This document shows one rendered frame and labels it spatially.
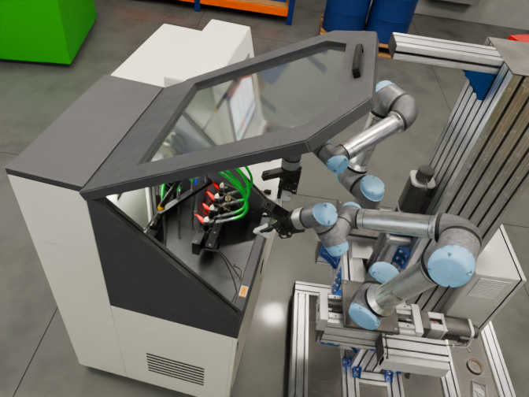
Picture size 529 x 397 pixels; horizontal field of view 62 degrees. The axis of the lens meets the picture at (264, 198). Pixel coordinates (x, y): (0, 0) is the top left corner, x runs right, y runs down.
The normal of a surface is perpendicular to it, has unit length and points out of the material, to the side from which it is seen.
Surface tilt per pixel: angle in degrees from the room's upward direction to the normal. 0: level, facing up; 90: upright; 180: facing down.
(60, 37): 90
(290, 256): 0
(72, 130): 0
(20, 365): 0
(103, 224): 90
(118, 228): 90
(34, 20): 90
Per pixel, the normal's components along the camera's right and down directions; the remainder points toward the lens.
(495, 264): 0.11, -0.72
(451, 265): -0.46, 0.48
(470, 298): -0.08, 0.68
